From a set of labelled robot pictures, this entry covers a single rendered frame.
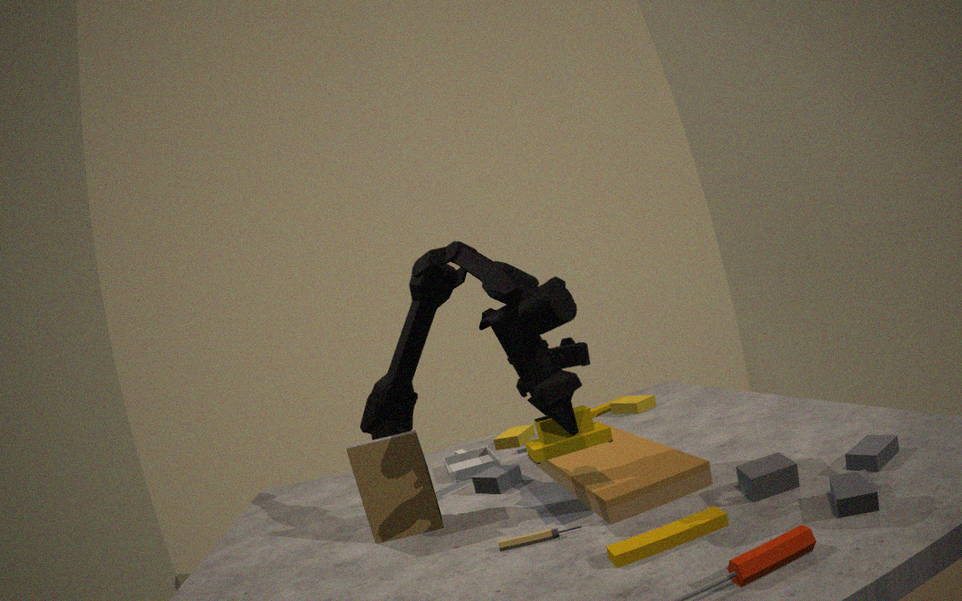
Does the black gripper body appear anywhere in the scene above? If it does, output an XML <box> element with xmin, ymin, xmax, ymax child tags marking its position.
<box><xmin>506</xmin><ymin>335</ymin><xmax>582</xmax><ymax>408</ymax></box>

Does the white open rectangular tray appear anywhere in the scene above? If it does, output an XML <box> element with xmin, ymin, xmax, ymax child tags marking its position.
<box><xmin>443</xmin><ymin>447</ymin><xmax>501</xmax><ymax>483</ymax></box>

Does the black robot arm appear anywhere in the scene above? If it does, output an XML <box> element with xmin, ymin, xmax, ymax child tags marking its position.
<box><xmin>360</xmin><ymin>241</ymin><xmax>590</xmax><ymax>440</ymax></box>

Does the orange rectangular panel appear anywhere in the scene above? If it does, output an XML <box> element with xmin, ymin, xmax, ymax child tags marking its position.
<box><xmin>529</xmin><ymin>422</ymin><xmax>713</xmax><ymax>524</ymax></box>

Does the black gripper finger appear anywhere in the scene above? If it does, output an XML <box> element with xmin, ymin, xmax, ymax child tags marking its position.
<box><xmin>538</xmin><ymin>391</ymin><xmax>579</xmax><ymax>436</ymax></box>
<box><xmin>527</xmin><ymin>397</ymin><xmax>548</xmax><ymax>416</ymax></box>

